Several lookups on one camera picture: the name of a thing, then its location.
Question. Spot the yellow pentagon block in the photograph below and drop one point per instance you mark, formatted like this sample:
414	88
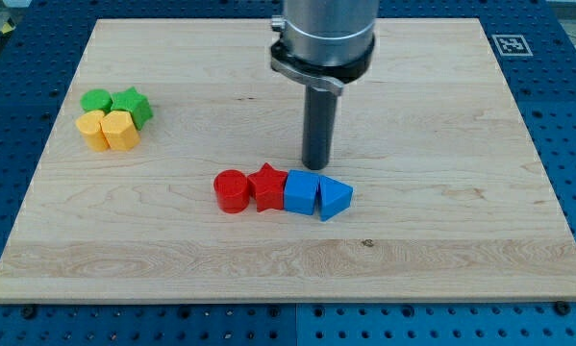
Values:
120	131

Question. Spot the white fiducial marker tag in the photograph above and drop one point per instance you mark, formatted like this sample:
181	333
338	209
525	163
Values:
510	45

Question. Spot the red star block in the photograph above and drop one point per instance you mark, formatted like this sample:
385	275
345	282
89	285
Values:
267	187

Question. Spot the blue triangle block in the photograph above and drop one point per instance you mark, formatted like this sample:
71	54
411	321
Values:
335	197

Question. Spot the wooden board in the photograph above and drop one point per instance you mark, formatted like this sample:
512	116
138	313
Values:
451	202

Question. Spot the blue cube block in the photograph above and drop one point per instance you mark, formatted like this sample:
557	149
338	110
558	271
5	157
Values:
300	191

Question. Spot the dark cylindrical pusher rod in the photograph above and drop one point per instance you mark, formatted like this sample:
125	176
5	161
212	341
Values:
320	108

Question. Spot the green star block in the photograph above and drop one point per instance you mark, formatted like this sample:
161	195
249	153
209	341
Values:
135	103

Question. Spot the yellow cylinder block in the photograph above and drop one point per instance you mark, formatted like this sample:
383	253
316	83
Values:
89	127

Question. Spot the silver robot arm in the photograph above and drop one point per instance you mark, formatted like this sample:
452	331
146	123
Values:
324	44

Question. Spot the red cylinder block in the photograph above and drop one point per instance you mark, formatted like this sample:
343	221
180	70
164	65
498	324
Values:
231	190

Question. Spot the green cylinder block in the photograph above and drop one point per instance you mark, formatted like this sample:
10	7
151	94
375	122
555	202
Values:
97	99

